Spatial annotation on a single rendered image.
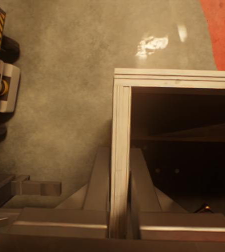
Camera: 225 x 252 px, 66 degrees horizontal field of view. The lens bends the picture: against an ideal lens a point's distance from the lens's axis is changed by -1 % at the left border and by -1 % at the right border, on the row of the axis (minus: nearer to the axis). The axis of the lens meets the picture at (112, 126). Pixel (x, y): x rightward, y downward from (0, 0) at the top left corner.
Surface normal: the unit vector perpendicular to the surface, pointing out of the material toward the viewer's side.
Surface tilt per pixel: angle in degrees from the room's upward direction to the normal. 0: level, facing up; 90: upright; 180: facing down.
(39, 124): 0
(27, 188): 0
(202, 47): 0
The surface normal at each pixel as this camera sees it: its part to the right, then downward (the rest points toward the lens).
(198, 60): -0.02, 0.09
